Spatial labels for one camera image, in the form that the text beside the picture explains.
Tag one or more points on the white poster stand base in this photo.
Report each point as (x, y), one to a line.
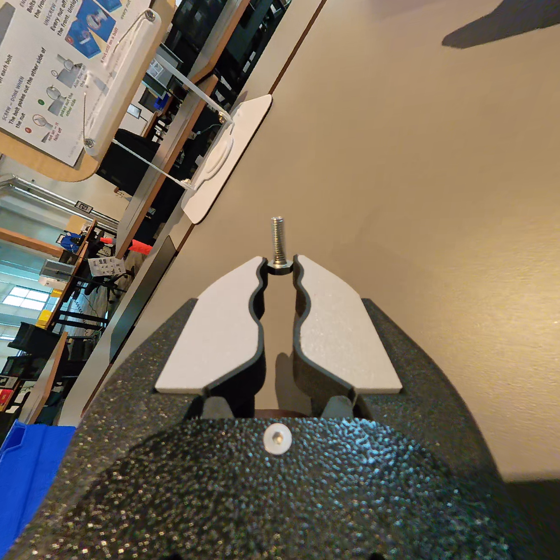
(227, 153)

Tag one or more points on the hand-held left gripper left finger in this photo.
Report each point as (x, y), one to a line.
(214, 337)

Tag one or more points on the blue plastic bin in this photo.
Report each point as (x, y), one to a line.
(26, 490)

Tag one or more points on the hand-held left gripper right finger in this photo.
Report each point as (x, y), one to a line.
(346, 341)

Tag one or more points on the orange cone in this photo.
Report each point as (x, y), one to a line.
(137, 248)

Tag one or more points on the steel bolt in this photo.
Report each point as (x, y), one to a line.
(278, 241)

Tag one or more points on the white instruction poster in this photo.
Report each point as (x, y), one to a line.
(61, 79)

